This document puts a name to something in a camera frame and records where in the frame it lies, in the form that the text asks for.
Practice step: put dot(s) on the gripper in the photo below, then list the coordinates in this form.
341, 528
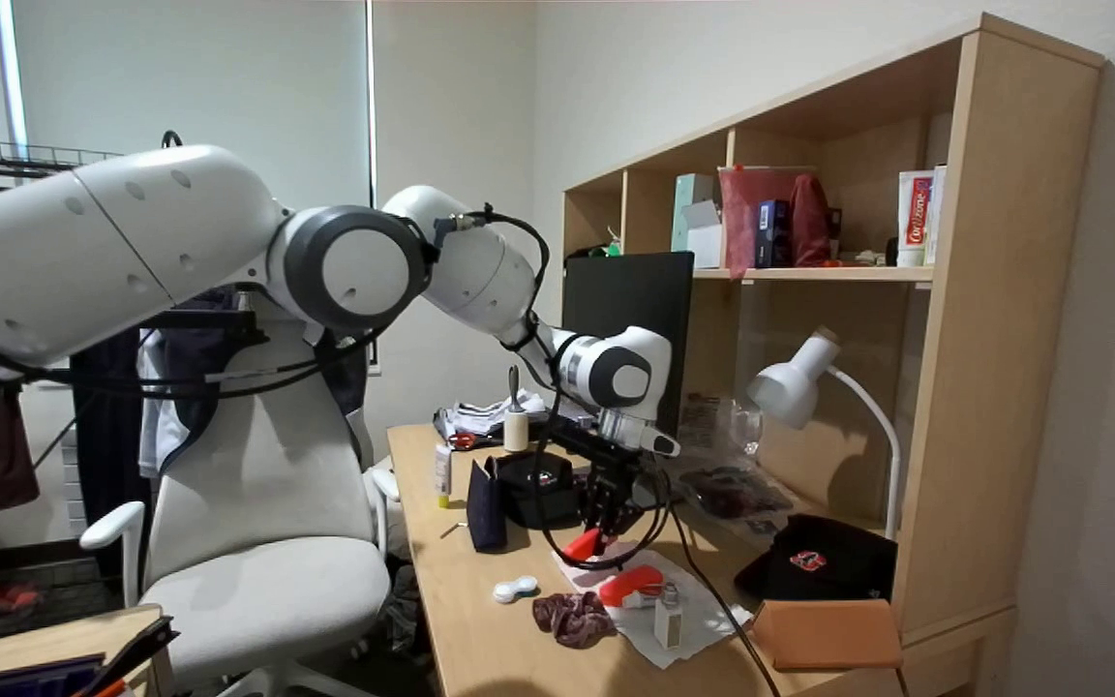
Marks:
616, 469

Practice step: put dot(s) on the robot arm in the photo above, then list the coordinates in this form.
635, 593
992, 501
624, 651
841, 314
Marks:
161, 232

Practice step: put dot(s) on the orange case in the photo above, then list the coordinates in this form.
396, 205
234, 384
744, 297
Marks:
582, 547

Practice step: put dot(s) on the white contact lens case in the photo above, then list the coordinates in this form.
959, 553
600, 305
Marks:
515, 590

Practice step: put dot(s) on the red stapler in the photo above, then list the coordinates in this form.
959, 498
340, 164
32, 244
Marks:
630, 584

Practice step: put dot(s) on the purple scrunchie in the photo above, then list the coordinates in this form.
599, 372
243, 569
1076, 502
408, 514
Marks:
572, 620

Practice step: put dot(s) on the dark navy pouch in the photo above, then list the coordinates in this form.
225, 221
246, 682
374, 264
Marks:
487, 508

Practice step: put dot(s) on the white cylinder with brush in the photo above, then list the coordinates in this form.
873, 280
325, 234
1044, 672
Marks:
516, 431

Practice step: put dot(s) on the clear plastic bag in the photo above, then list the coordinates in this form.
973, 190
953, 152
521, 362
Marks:
737, 489

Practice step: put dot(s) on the white paper sheet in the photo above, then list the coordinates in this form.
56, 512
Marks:
703, 620

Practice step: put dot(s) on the pile of papers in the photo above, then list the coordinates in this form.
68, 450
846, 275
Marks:
485, 414

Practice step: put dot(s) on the small hair pin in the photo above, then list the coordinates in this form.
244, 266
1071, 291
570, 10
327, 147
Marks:
453, 530

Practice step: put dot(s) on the white tube with yellow cap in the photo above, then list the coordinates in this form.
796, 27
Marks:
442, 474

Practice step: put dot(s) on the black monitor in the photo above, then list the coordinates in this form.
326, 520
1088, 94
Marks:
630, 300

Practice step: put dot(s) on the white desk lamp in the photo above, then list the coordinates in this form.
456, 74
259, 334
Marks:
790, 387

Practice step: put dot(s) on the black cap with red logo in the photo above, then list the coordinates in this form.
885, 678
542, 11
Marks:
824, 561

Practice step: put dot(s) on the tan leather wallet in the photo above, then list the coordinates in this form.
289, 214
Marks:
828, 634

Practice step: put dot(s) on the teal box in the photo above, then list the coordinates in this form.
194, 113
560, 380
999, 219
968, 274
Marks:
688, 208

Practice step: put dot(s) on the red plastic bag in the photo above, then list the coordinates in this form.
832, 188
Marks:
741, 218

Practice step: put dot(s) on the dark blue box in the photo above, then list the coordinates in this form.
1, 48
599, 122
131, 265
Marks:
773, 232

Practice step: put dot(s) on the white office chair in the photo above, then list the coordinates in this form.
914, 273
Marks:
257, 503

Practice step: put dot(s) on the red and white toothpaste box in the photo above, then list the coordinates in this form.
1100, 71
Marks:
914, 218

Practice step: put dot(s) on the dark garment on chair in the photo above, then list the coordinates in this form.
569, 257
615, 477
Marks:
180, 387

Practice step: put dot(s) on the wooden desk hutch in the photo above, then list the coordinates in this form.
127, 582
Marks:
1003, 290

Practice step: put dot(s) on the black hanging garment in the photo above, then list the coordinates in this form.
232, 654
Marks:
107, 436

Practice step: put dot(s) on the wooden box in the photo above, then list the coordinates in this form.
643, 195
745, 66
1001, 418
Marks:
45, 649

